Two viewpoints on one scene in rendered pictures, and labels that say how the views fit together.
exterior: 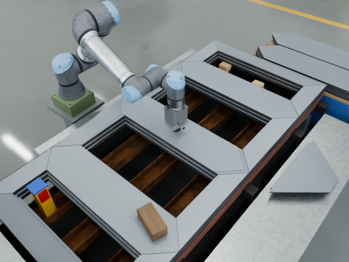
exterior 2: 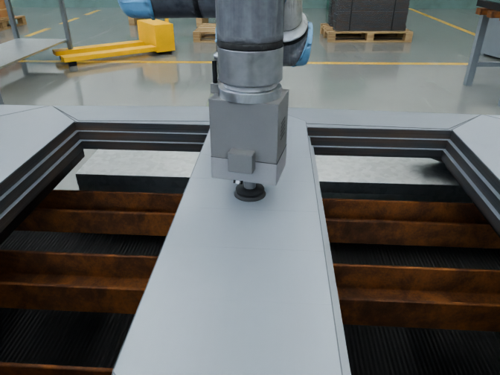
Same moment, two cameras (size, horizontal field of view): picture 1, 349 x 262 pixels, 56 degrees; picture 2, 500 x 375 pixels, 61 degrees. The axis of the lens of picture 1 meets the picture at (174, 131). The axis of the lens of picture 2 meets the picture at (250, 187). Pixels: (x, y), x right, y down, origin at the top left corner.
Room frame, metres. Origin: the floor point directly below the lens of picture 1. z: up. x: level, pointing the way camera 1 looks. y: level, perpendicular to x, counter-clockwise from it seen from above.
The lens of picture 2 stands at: (0.80, -0.40, 1.15)
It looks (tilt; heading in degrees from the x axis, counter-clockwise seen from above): 29 degrees down; 52
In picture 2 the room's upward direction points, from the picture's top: straight up
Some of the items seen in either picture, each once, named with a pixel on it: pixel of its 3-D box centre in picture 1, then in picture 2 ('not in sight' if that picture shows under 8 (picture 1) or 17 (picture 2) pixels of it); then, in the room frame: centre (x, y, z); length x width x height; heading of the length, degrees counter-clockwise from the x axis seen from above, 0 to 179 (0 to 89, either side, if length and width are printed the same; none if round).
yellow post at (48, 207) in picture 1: (44, 201); not in sight; (0.78, 0.54, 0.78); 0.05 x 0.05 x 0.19; 48
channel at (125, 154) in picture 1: (148, 134); (256, 217); (1.24, 0.14, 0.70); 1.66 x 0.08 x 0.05; 138
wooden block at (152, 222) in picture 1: (151, 221); not in sight; (0.61, 0.08, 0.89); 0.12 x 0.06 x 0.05; 31
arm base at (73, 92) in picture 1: (70, 85); not in sight; (1.53, 0.59, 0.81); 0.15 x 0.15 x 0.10
